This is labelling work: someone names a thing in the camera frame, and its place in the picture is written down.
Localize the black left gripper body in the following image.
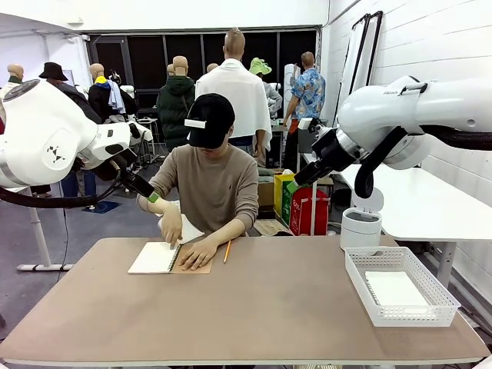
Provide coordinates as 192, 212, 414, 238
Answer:
111, 151, 139, 186

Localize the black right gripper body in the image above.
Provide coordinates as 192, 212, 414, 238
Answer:
311, 128, 350, 171

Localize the white notebook paper sheet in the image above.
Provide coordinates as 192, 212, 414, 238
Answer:
364, 270, 431, 309
157, 212, 206, 245

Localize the spiral notebook with brown cover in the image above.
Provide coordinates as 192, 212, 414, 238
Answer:
127, 241, 214, 275

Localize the person's left forearm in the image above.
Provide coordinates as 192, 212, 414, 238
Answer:
208, 218, 257, 248

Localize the person's right forearm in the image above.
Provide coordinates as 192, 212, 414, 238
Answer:
135, 191, 171, 217

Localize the person's right hand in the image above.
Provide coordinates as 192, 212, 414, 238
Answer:
158, 203, 184, 251

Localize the person's left hand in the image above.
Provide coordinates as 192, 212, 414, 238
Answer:
176, 235, 221, 271

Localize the white side table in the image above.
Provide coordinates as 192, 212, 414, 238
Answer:
301, 151, 336, 236

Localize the grey bin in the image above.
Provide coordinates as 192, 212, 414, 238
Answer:
297, 118, 329, 155

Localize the yellow bag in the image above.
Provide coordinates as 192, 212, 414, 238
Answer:
273, 173, 308, 220

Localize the red bag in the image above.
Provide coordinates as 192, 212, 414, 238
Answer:
289, 186, 331, 237

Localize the green bag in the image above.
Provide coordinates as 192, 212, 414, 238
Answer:
281, 180, 314, 228

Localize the folded grey-green cloth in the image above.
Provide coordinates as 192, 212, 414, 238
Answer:
254, 167, 286, 184

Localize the white metal stool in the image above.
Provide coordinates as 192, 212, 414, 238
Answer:
138, 116, 160, 155

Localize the cardboard box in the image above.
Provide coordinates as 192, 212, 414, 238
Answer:
256, 181, 276, 208

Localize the wooden slatted board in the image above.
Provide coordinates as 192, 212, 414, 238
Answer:
254, 218, 294, 237

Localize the beige sweater torso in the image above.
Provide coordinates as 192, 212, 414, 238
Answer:
135, 143, 260, 236

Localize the mannequin with yellow collar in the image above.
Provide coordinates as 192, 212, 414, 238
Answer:
88, 62, 140, 125

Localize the white cylindrical trash can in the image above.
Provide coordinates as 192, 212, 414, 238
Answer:
339, 187, 385, 252

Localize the mannequin in dark green hoodie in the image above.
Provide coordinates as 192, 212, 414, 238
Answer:
156, 55, 198, 153

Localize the white tower appliance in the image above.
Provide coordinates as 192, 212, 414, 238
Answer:
284, 62, 302, 103

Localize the black-framed white panel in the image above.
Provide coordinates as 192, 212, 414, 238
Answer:
341, 10, 384, 116
331, 12, 372, 134

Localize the person's head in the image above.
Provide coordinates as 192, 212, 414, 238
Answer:
201, 128, 235, 155

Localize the black baseball cap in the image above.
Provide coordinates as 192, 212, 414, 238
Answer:
184, 92, 237, 150

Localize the mannequin in white cape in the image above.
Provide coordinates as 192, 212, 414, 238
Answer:
194, 27, 274, 167

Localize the white desk with floor leg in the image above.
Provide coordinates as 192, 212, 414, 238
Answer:
7, 185, 75, 272

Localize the large white table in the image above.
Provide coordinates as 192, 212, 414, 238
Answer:
335, 162, 492, 290

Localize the mannequin with green hat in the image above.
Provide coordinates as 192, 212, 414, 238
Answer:
248, 57, 284, 117

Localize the mannequin with black bucket hat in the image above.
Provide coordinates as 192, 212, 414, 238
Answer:
38, 61, 103, 199

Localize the mannequin in cream jacket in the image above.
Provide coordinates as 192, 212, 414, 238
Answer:
0, 62, 25, 98

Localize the white perforated plastic basket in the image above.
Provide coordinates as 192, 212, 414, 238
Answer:
344, 245, 462, 328

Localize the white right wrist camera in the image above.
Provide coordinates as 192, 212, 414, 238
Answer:
297, 116, 328, 135

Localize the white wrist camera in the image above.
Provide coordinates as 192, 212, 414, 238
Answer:
128, 120, 155, 143
297, 116, 328, 135

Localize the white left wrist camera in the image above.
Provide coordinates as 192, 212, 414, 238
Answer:
128, 120, 155, 143

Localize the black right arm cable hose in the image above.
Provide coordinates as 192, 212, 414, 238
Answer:
353, 124, 492, 200

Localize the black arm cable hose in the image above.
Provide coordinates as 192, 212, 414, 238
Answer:
0, 152, 128, 209
353, 124, 492, 200

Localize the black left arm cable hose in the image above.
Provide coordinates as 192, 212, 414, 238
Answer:
0, 152, 128, 209

